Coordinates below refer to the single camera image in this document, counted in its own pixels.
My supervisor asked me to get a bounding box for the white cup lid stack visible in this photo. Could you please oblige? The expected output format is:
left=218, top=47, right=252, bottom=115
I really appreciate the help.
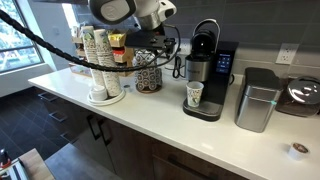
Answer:
left=90, top=85, right=108, bottom=101

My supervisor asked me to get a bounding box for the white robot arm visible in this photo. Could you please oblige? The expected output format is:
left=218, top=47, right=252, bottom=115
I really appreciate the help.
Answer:
left=88, top=0, right=177, bottom=50

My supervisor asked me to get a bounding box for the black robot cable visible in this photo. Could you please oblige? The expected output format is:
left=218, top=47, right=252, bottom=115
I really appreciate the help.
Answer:
left=0, top=9, right=183, bottom=79

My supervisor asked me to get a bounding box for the paper cup in coffee maker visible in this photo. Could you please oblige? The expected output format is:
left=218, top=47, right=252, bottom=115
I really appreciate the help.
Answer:
left=186, top=81, right=204, bottom=107

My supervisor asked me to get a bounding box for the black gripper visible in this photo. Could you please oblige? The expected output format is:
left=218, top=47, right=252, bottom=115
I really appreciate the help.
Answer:
left=125, top=30, right=175, bottom=50

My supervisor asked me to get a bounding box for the left patterned paper cup stack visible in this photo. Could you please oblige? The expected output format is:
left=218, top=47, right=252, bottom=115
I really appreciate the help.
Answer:
left=81, top=26, right=105, bottom=86

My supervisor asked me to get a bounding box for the lower cabinet with handles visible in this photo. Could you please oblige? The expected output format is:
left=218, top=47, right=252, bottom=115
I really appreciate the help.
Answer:
left=37, top=89, right=247, bottom=180

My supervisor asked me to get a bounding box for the white round cup tray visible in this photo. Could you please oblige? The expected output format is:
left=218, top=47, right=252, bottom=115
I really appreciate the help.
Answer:
left=87, top=90, right=125, bottom=106

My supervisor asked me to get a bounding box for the patterned ceramic canister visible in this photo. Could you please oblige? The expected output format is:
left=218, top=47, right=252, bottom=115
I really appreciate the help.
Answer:
left=132, top=50, right=162, bottom=93

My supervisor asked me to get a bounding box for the stainless steel bin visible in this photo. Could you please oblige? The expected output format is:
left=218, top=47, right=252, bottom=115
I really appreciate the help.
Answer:
left=234, top=67, right=282, bottom=133

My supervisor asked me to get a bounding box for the patterned paper cup stack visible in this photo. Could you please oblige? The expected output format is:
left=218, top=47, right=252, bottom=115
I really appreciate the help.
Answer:
left=81, top=26, right=105, bottom=86
left=94, top=29, right=122, bottom=97

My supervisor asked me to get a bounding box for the black coffee maker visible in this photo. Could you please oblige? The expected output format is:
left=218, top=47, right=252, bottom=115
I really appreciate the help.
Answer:
left=183, top=18, right=239, bottom=122

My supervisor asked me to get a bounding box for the right patterned paper cup stack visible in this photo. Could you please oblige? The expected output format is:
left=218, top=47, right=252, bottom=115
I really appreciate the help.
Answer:
left=94, top=29, right=122, bottom=97

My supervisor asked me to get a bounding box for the wooden snack organizer shelf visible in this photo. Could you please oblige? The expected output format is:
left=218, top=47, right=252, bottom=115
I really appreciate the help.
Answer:
left=71, top=26, right=133, bottom=68

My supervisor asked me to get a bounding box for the coffee pod on counter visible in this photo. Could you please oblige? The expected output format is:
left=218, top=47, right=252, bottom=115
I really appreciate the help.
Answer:
left=288, top=142, right=310, bottom=161

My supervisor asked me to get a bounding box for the white wall power outlet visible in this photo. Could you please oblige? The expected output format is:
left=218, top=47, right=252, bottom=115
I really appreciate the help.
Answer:
left=276, top=43, right=299, bottom=65

